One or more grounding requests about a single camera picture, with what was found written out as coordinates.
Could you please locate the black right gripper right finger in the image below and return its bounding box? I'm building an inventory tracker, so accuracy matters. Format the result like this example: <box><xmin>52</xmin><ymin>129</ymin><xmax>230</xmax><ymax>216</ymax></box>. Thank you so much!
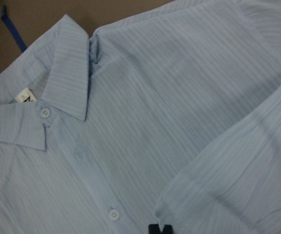
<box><xmin>162</xmin><ymin>225</ymin><xmax>173</xmax><ymax>234</ymax></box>

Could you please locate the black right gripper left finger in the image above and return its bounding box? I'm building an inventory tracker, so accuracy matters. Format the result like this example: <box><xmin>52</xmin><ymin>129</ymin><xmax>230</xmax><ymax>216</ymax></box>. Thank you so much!
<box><xmin>148</xmin><ymin>224</ymin><xmax>162</xmax><ymax>234</ymax></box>

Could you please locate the light blue button-up shirt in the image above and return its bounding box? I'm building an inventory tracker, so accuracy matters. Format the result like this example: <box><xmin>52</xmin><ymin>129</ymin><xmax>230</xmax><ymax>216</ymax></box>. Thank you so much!
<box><xmin>0</xmin><ymin>0</ymin><xmax>281</xmax><ymax>234</ymax></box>

